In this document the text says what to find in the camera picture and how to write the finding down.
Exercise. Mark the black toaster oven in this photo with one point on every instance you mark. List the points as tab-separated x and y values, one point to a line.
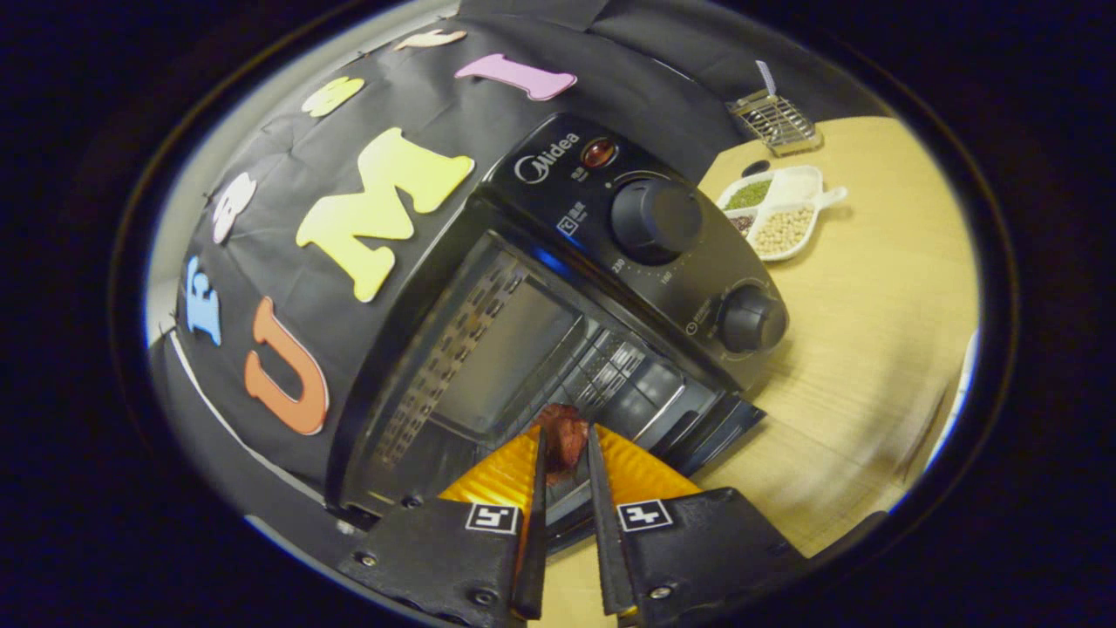
540	218

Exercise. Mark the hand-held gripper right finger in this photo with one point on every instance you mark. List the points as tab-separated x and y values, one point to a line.
606	541

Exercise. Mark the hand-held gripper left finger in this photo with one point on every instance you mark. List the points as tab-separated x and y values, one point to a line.
530	541

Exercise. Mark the reddish brown meat piece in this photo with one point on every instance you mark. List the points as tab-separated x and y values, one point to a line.
565	440

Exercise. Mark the white divided dish with beans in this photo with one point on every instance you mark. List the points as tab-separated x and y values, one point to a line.
785	228

